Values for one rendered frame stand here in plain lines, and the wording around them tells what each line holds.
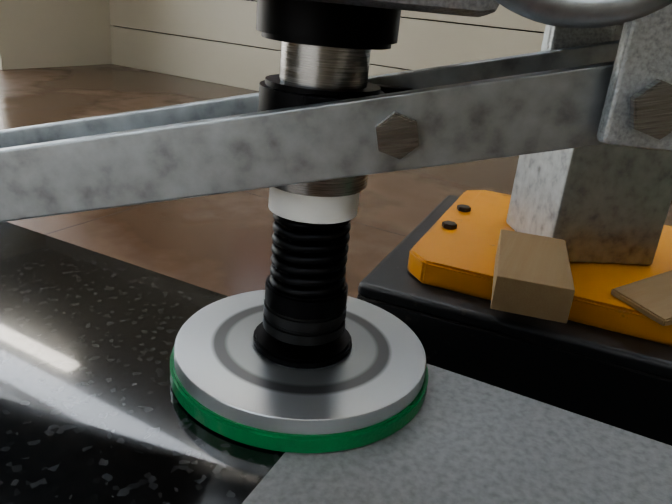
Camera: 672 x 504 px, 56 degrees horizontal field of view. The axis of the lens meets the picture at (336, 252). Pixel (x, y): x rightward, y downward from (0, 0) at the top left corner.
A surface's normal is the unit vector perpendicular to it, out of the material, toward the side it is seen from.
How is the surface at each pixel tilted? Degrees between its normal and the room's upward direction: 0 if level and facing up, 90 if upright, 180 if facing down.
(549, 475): 0
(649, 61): 90
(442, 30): 90
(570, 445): 0
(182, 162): 90
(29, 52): 90
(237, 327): 0
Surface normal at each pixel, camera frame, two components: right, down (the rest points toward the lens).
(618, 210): 0.11, 0.39
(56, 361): 0.09, -0.92
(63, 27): 0.86, 0.26
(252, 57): -0.50, 0.29
